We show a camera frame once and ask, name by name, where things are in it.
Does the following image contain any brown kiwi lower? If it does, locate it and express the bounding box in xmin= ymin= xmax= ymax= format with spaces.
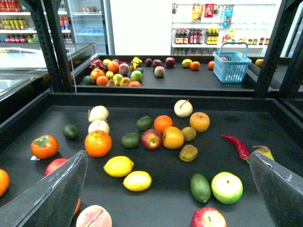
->
xmin=179 ymin=144 xmax=198 ymax=163

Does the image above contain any green lime left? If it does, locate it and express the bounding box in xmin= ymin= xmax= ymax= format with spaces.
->
xmin=62 ymin=124 xmax=79 ymax=140

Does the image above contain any red apple centre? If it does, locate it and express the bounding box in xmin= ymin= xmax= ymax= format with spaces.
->
xmin=141 ymin=129 xmax=163 ymax=150

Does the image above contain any brown kiwi upper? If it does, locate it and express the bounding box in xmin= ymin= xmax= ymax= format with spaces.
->
xmin=181 ymin=126 xmax=196 ymax=141

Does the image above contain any green apple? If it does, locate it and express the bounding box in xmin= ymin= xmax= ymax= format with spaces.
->
xmin=211 ymin=172 xmax=243 ymax=204

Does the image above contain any red apple front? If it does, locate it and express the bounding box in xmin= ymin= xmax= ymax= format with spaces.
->
xmin=190 ymin=207 xmax=227 ymax=227

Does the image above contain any small orange tangerine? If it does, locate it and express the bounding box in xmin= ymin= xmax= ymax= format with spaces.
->
xmin=154 ymin=115 xmax=173 ymax=133

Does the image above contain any yellow lemon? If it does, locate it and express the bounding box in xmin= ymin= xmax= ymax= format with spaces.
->
xmin=123 ymin=171 xmax=152 ymax=192
xmin=103 ymin=156 xmax=134 ymax=177

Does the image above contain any black shelf upright post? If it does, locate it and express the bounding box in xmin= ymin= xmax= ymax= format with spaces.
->
xmin=21 ymin=0 xmax=74 ymax=92

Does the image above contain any red apple left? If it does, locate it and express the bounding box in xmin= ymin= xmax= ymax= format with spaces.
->
xmin=45 ymin=158 xmax=67 ymax=176

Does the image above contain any brown kiwi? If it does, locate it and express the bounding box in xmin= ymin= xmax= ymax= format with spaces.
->
xmin=181 ymin=126 xmax=196 ymax=141
xmin=179 ymin=144 xmax=198 ymax=163

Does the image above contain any orange at left edge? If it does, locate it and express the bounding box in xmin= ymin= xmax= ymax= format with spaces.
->
xmin=0 ymin=169 xmax=9 ymax=197

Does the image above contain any green lime middle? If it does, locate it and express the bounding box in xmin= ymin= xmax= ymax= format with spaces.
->
xmin=121 ymin=132 xmax=141 ymax=148

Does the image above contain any pink dragon fruit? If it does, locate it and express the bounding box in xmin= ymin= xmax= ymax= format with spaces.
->
xmin=89 ymin=59 xmax=106 ymax=71

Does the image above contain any red chili pepper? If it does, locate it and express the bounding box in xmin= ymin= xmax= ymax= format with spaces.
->
xmin=221 ymin=134 xmax=250 ymax=164

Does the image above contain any large orange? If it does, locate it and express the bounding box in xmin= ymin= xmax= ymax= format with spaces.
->
xmin=84 ymin=130 xmax=112 ymax=158

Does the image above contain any green lime back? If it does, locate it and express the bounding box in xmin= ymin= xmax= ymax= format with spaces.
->
xmin=136 ymin=116 xmax=153 ymax=131

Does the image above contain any small blue basket far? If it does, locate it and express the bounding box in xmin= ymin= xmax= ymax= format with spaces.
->
xmin=213 ymin=42 xmax=252 ymax=83

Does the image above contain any yellow orange apple-shaped fruit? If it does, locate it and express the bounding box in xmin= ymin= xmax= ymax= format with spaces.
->
xmin=189 ymin=112 xmax=210 ymax=132

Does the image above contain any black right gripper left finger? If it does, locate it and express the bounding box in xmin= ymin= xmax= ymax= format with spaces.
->
xmin=0 ymin=150 xmax=88 ymax=227

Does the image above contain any white pear back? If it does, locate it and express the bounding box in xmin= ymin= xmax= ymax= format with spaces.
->
xmin=174 ymin=99 xmax=193 ymax=118

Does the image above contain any white pear left upper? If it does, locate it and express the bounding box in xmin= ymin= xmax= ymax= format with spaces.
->
xmin=88 ymin=105 xmax=109 ymax=122

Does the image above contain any yellow pear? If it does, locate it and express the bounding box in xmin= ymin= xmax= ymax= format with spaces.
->
xmin=253 ymin=145 xmax=275 ymax=161

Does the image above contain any orange beside apple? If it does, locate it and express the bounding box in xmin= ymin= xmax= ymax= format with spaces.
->
xmin=163 ymin=126 xmax=184 ymax=149

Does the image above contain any orange persimmon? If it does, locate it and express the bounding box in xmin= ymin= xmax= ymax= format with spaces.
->
xmin=30 ymin=134 xmax=59 ymax=159

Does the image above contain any green lime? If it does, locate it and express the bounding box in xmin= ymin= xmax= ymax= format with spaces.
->
xmin=136 ymin=116 xmax=153 ymax=131
xmin=121 ymin=132 xmax=141 ymax=148
xmin=62 ymin=124 xmax=79 ymax=140

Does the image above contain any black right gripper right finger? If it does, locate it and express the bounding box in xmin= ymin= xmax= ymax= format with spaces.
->
xmin=250 ymin=151 xmax=303 ymax=227

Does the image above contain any red apple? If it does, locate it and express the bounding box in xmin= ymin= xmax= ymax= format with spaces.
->
xmin=141 ymin=129 xmax=163 ymax=150
xmin=190 ymin=207 xmax=227 ymax=227
xmin=45 ymin=158 xmax=67 ymax=176

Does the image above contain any peach front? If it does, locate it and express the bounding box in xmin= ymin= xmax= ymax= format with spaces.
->
xmin=76 ymin=205 xmax=112 ymax=227

